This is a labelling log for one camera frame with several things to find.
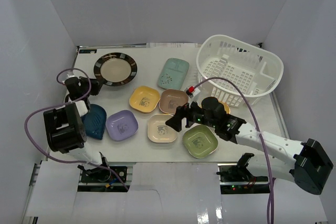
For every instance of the black label sticker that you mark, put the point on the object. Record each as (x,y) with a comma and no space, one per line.
(87,51)

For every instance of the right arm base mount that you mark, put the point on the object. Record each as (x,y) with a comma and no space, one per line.
(236,179)

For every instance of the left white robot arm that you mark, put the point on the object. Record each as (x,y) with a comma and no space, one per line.
(67,127)

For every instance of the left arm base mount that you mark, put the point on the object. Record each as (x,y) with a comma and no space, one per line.
(103,181)

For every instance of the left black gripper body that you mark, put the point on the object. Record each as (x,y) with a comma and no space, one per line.
(91,85)

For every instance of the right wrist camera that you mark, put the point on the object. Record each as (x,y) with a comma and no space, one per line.
(193,93)

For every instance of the teal rectangular plate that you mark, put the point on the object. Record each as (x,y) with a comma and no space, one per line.
(173,74)

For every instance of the yellow square panda plate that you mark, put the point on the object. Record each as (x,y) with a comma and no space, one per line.
(144,99)

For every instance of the brown square plate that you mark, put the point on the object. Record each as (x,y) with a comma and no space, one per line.
(171,99)

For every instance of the cream square panda plate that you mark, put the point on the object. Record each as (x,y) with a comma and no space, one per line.
(158,131)

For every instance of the dark blue leaf dish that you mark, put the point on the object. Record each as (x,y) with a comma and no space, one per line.
(94,122)

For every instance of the papers at table back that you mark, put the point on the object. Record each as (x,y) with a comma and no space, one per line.
(171,45)

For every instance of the round black rimmed plate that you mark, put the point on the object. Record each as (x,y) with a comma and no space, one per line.
(115,69)

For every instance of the purple square panda plate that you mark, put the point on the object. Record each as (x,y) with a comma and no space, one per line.
(121,125)

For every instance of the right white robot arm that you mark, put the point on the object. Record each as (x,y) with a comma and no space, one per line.
(306,163)

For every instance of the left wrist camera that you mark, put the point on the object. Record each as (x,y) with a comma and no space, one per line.
(73,80)

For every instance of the green square panda plate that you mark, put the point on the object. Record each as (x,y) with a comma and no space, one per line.
(200,141)

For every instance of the orange square panda plate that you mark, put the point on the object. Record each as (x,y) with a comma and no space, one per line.
(225,107)

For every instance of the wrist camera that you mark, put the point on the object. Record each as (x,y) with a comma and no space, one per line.
(193,93)
(73,80)

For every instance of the white plastic basket bin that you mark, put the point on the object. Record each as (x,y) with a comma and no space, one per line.
(235,72)

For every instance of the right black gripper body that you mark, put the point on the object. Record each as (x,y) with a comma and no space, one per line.
(196,115)

